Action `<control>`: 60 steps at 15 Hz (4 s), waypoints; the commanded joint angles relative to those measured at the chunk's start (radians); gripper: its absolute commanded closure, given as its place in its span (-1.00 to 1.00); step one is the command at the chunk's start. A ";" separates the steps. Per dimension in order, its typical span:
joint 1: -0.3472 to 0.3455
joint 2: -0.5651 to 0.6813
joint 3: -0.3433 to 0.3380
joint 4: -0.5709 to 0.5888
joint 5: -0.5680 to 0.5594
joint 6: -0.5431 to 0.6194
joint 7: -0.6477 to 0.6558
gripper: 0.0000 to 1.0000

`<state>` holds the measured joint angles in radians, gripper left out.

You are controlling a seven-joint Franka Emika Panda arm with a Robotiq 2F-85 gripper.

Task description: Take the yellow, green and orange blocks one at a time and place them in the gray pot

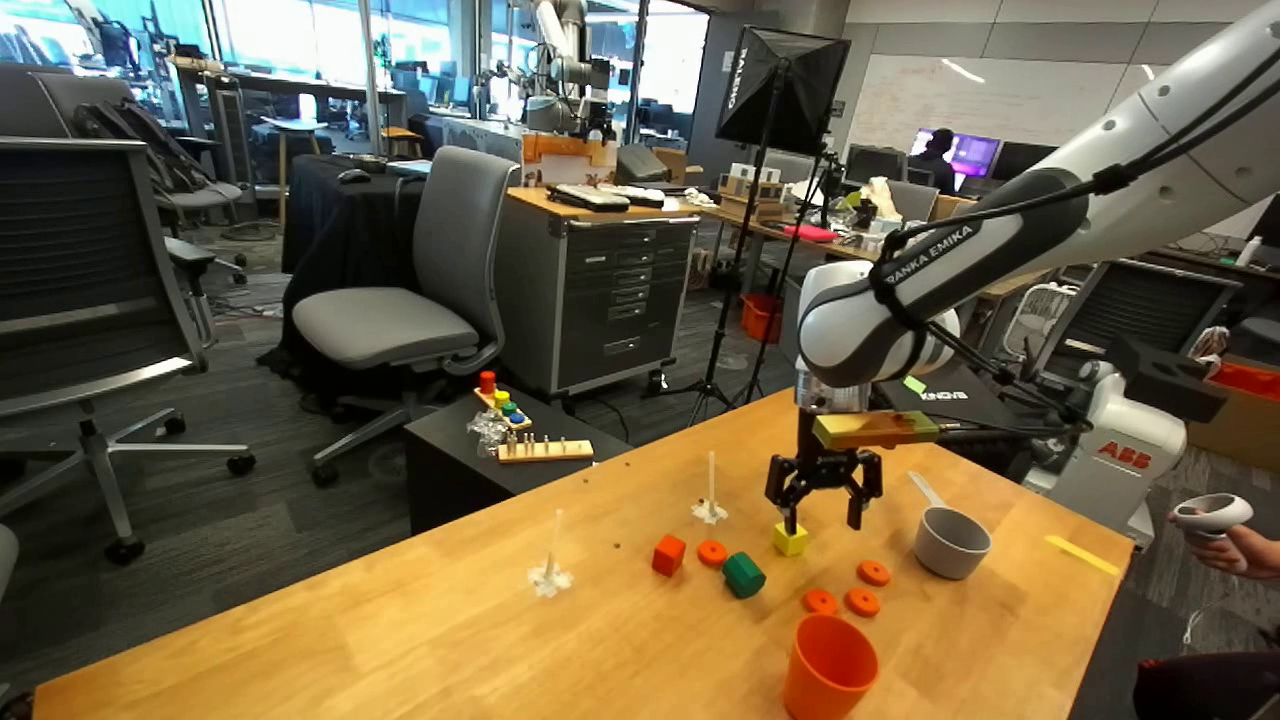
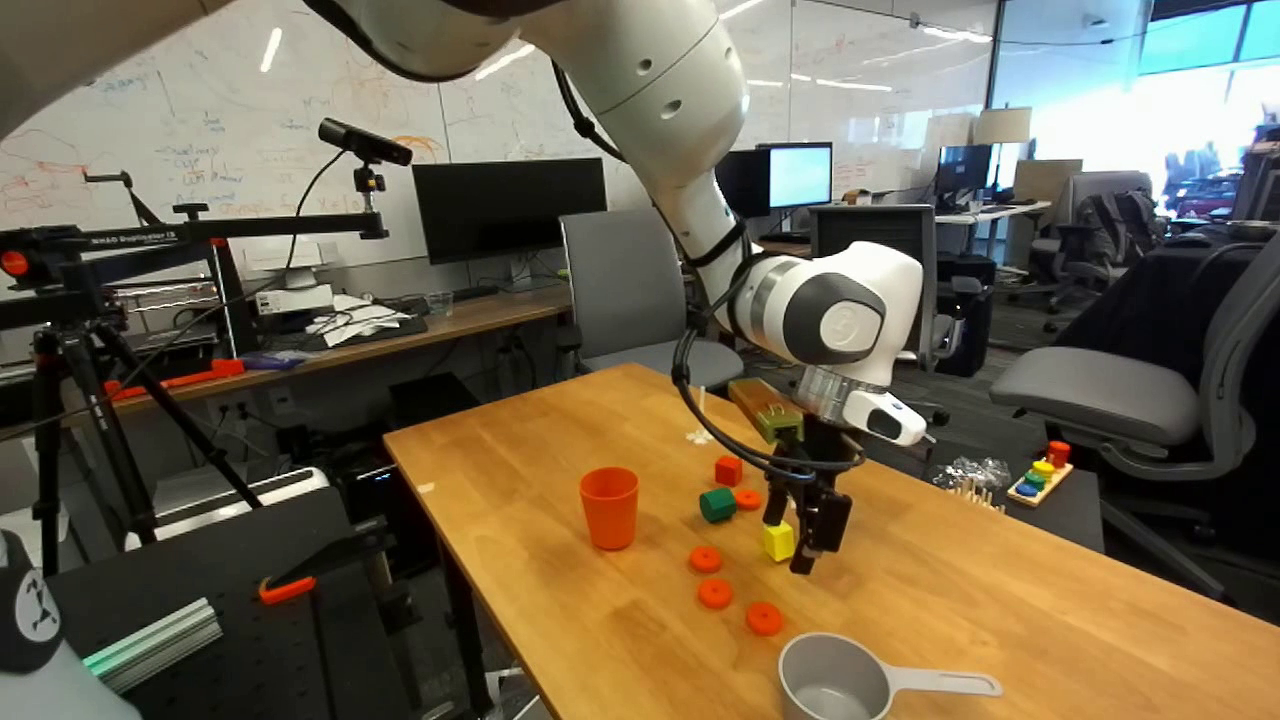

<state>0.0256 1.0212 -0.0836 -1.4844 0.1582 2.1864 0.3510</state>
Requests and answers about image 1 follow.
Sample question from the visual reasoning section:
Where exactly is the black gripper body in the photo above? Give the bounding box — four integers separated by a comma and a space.
763, 409, 887, 505

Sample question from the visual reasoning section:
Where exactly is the green block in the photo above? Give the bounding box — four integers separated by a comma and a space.
719, 548, 772, 605

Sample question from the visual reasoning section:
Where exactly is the orange cube block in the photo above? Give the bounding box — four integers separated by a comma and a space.
648, 534, 689, 581

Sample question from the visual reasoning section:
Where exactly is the white VR controller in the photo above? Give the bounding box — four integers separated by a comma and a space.
1167, 487, 1261, 539

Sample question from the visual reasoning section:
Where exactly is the white ABB robot base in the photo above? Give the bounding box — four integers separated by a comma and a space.
1031, 359, 1191, 536

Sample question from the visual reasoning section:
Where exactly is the person's hand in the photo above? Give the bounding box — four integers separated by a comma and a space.
1197, 520, 1280, 581

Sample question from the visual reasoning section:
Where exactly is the white peg stand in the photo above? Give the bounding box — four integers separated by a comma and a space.
523, 505, 574, 600
689, 450, 730, 529

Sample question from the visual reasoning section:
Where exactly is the grey bowl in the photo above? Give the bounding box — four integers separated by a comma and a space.
909, 473, 997, 583

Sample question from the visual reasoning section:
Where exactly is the orange bucket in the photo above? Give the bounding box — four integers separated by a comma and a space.
737, 293, 788, 349

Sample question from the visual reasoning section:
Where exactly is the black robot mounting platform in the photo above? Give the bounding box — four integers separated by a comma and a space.
862, 358, 1085, 451

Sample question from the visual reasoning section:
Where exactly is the orange plastic cup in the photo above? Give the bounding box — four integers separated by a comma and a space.
780, 613, 885, 720

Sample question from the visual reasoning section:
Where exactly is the yellow tape strip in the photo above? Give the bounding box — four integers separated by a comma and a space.
1040, 534, 1123, 581

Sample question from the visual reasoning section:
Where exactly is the black light stand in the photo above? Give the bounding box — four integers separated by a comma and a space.
697, 76, 833, 411

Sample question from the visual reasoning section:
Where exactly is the wooden peg board toy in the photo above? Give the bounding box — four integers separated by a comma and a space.
490, 436, 601, 469

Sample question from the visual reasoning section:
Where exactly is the gray drawer cabinet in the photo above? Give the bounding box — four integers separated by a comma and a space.
497, 184, 704, 400

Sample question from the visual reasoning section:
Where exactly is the colourful stacking toy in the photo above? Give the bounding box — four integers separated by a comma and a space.
471, 368, 536, 436

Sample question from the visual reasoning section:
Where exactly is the clear plastic bag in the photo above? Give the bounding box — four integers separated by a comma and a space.
465, 409, 516, 451

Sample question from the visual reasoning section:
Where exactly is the purple lit monitor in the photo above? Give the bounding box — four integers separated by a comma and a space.
909, 127, 1007, 192

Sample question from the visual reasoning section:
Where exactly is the gray laptop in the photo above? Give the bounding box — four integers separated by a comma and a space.
546, 182, 631, 216

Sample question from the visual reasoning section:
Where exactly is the black softbox light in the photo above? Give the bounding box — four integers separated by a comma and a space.
717, 28, 857, 161

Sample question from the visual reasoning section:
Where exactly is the person's dark trouser leg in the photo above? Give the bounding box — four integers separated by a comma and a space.
1133, 650, 1280, 720

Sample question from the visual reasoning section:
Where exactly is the orange cardboard box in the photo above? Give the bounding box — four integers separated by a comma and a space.
516, 131, 620, 189

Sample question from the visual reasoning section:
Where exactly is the red box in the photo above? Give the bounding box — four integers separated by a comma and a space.
1204, 359, 1280, 404

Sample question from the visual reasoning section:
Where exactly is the gray office chair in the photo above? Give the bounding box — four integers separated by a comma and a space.
289, 141, 523, 493

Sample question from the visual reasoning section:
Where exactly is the black mesh office chair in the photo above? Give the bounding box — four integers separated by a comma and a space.
0, 131, 259, 569

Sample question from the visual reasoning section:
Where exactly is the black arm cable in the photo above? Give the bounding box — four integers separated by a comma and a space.
870, 54, 1280, 351

